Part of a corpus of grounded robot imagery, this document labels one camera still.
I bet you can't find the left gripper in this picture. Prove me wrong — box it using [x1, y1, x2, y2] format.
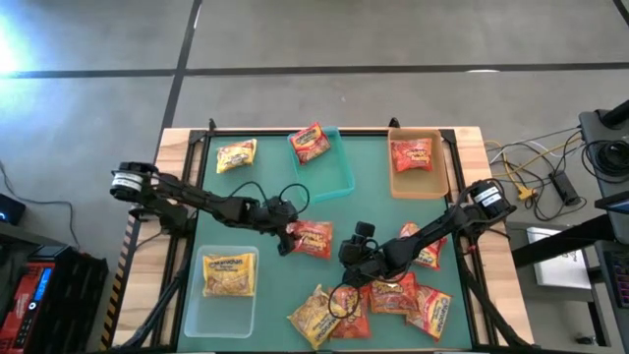
[243, 200, 299, 258]

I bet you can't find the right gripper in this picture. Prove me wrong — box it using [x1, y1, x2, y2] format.
[338, 240, 394, 290]

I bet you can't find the red noodle pack yellow lettering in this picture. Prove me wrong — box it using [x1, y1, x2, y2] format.
[390, 137, 434, 174]
[367, 270, 420, 316]
[327, 285, 373, 340]
[286, 219, 334, 261]

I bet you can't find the yellow Maruchan noodle pack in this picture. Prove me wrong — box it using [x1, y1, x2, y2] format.
[201, 252, 258, 298]
[214, 139, 259, 175]
[287, 283, 348, 351]

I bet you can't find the red-edged Maruchan noodle pack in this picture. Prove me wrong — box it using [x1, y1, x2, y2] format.
[398, 220, 449, 271]
[405, 283, 453, 343]
[288, 121, 332, 166]

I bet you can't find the green table mat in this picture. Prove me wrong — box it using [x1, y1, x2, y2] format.
[176, 133, 474, 353]

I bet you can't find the teal plastic bin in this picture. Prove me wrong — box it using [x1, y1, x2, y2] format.
[287, 126, 357, 205]

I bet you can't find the clear plastic bin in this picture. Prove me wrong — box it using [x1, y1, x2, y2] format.
[181, 244, 261, 340]

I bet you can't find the yellow black hazard strip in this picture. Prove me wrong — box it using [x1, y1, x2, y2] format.
[99, 174, 148, 351]

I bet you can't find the white paper sheet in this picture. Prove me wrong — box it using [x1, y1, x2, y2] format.
[526, 226, 594, 290]

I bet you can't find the black diagonal beam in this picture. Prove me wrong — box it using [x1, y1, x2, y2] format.
[510, 213, 615, 269]

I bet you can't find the black plastic crate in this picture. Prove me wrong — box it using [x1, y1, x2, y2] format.
[29, 245, 110, 354]

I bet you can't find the black power adapter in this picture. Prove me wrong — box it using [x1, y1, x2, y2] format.
[548, 169, 582, 207]

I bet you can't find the black desk leg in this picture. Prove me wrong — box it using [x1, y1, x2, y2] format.
[587, 282, 613, 348]

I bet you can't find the black keyboard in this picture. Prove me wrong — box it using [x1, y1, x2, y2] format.
[601, 238, 629, 311]

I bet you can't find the black tablet screen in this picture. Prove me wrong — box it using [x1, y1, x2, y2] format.
[593, 190, 629, 216]

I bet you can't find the red electronic device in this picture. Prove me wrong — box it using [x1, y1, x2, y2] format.
[0, 260, 55, 354]

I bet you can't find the small black box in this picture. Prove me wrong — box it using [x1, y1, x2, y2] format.
[0, 193, 28, 227]

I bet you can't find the black pole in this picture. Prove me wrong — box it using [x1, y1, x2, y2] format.
[601, 99, 629, 129]

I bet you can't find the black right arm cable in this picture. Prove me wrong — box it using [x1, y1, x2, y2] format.
[326, 280, 368, 321]

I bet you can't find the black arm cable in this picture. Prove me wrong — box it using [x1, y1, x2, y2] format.
[326, 280, 368, 321]
[229, 180, 312, 220]

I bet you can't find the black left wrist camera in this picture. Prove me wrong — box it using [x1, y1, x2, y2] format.
[267, 199, 300, 223]

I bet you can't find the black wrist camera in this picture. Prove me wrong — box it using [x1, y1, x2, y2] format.
[353, 220, 377, 243]
[267, 199, 300, 223]

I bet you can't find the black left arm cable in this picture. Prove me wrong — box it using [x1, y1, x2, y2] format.
[229, 180, 312, 220]

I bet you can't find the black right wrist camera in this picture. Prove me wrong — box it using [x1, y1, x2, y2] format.
[353, 220, 377, 243]

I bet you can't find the black metal table frame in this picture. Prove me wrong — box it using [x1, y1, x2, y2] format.
[110, 117, 542, 354]

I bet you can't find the yellow cable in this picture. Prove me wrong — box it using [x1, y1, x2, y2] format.
[484, 136, 584, 201]

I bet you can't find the black floor cable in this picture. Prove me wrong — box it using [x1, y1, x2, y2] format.
[0, 159, 83, 250]

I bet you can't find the coiled black cable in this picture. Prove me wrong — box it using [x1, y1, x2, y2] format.
[582, 139, 629, 178]

